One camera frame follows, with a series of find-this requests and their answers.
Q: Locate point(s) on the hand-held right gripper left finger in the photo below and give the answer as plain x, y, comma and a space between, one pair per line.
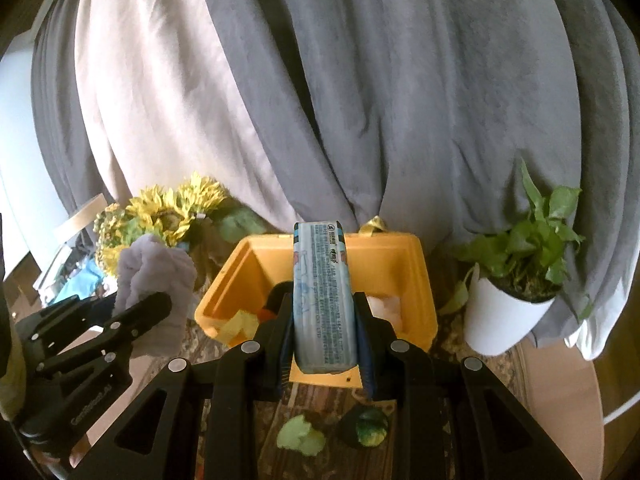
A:
285, 355

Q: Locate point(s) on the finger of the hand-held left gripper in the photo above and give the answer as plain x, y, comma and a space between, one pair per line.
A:
145, 312
55, 322

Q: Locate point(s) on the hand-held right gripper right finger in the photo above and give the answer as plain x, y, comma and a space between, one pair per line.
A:
364, 355

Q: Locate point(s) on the lavender fluffy cloth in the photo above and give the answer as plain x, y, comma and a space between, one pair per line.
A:
165, 270

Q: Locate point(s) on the pale blue tissue pack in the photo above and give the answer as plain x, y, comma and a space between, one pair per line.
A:
320, 300

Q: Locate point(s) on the yellow plastic box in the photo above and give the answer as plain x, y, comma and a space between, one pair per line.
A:
395, 270

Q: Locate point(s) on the white fluffy soft item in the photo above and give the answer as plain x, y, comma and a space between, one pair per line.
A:
387, 307

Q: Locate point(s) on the dark green yellow soft ball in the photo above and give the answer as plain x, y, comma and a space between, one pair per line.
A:
370, 427

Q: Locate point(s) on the light green soft toy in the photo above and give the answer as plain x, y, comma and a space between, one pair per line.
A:
300, 437

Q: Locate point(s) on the blue cloth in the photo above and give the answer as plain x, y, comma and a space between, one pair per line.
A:
82, 282

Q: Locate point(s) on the yellow cloth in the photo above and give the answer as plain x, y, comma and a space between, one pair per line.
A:
240, 327

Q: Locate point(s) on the sunflower bouquet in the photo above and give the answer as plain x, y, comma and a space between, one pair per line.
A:
160, 215

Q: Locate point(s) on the brown patterned table mat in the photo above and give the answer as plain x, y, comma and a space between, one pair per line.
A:
450, 300

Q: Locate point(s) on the gold ribbon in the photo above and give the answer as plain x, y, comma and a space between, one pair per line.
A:
372, 225

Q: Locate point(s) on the white plant pot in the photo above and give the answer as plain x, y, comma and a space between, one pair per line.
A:
500, 320

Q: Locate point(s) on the green potted plant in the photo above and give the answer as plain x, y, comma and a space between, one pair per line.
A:
535, 240

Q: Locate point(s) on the beige curtain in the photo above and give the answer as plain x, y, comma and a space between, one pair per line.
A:
150, 85

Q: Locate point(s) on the grey curtain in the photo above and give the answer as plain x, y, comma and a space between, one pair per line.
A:
400, 100

